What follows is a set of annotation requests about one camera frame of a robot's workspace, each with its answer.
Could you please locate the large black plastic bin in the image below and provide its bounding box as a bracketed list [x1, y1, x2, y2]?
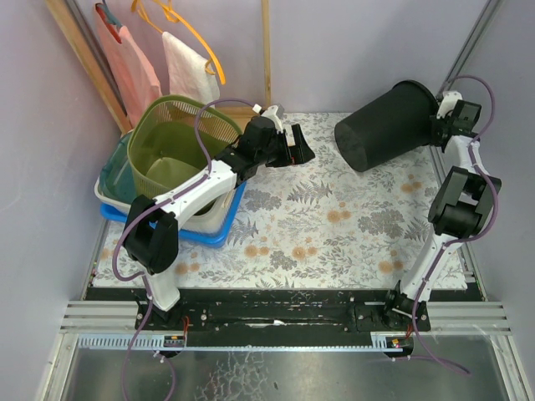
[334, 80, 438, 172]

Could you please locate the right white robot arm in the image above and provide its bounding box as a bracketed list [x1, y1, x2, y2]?
[382, 91, 502, 329]

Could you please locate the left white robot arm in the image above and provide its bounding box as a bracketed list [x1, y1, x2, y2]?
[122, 117, 315, 312]

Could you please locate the floral table mat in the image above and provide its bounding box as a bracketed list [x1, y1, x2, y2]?
[94, 111, 469, 289]

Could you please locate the white plastic basin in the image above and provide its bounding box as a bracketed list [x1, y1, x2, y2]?
[94, 166, 237, 236]

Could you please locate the green mesh basket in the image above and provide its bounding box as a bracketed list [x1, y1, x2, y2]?
[127, 95, 242, 198]

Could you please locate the blue plastic tray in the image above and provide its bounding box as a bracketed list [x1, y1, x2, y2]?
[94, 180, 247, 248]

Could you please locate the white hanging towel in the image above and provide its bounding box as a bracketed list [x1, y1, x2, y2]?
[162, 32, 220, 104]

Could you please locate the pink hanging towel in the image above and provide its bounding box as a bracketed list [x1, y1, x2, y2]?
[94, 1, 162, 127]

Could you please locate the orange clothes hanger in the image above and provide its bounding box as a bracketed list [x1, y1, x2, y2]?
[130, 0, 227, 85]

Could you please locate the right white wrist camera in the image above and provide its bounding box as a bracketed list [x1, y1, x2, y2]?
[436, 91, 462, 119]

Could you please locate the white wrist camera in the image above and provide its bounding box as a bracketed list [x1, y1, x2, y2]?
[252, 104, 284, 133]
[436, 91, 462, 119]

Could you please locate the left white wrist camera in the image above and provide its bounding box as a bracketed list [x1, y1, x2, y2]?
[252, 104, 284, 133]

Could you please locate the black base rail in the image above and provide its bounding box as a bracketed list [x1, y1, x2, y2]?
[85, 287, 482, 358]

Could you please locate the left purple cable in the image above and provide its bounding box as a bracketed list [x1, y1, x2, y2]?
[113, 98, 262, 401]

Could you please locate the purple cable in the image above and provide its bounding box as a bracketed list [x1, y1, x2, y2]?
[113, 98, 262, 401]
[392, 74, 498, 376]

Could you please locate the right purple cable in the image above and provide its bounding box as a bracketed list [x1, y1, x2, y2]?
[392, 74, 498, 376]

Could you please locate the wooden rack frame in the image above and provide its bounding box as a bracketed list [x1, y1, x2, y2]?
[45, 1, 272, 135]

